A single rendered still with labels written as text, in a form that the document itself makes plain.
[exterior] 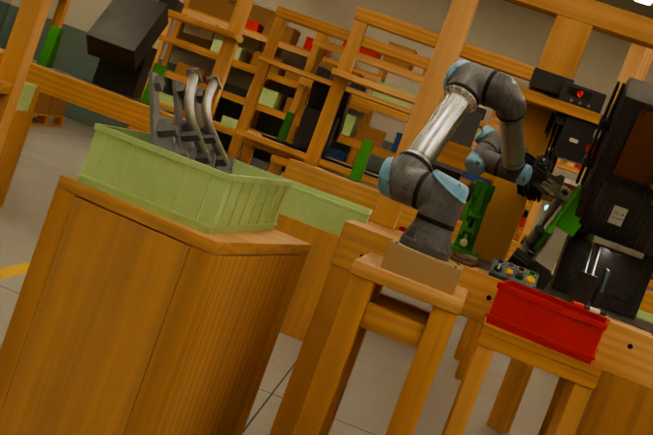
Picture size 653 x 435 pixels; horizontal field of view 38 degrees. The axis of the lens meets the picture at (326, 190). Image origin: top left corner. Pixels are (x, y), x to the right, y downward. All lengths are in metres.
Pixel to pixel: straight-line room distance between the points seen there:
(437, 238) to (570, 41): 1.25
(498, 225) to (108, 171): 1.60
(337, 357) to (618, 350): 0.91
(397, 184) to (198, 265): 0.64
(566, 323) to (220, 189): 1.02
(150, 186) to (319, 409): 0.77
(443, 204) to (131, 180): 0.86
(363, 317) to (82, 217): 0.82
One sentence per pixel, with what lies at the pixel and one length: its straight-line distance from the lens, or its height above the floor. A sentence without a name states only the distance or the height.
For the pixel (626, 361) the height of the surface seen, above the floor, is 0.80.
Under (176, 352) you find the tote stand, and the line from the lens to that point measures 2.56.
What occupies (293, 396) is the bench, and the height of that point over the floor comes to 0.30.
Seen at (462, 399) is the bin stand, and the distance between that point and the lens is 2.77.
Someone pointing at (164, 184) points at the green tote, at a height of 0.87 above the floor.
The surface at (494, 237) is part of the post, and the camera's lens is 3.67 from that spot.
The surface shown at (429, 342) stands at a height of 0.71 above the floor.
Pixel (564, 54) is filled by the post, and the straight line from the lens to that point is 3.70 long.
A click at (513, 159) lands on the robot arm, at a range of 3.19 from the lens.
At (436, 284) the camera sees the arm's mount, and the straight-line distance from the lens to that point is 2.65.
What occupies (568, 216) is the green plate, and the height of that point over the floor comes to 1.16.
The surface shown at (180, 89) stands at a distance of 2.89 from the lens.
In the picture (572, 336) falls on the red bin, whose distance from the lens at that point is 2.75.
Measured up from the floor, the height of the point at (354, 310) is 0.72.
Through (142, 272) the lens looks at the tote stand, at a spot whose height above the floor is 0.64.
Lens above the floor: 1.17
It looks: 4 degrees down
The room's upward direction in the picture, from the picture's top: 20 degrees clockwise
